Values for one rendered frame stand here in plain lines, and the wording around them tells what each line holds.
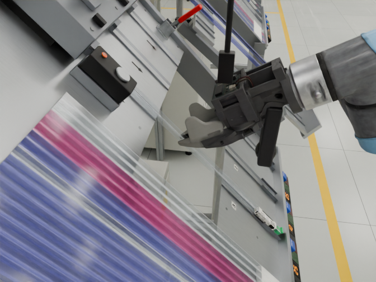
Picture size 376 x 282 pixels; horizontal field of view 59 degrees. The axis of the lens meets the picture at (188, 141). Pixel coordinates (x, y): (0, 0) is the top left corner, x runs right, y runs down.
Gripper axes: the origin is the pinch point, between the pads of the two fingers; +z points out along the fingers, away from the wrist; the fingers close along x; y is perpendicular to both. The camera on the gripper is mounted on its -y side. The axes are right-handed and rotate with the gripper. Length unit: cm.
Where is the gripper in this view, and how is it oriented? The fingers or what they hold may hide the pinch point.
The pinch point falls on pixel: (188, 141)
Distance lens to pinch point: 59.7
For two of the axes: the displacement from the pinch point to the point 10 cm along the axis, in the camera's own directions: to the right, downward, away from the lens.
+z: -8.6, 3.2, 4.0
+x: -1.5, 5.9, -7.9
